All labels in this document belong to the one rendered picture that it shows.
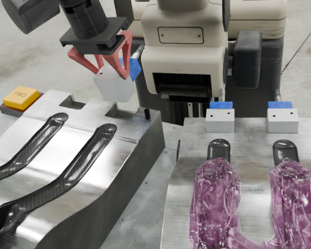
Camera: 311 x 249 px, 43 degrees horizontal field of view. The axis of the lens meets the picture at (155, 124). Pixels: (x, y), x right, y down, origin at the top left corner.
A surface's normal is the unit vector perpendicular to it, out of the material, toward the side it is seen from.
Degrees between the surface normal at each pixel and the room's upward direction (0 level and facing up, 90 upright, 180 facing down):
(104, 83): 98
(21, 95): 0
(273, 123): 90
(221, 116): 0
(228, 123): 90
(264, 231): 16
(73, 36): 11
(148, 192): 0
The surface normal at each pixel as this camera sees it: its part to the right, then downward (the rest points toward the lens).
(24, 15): 0.55, 0.25
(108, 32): -0.30, -0.69
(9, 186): 0.10, -0.97
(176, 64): -0.23, 0.73
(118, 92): -0.43, 0.71
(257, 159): -0.08, -0.89
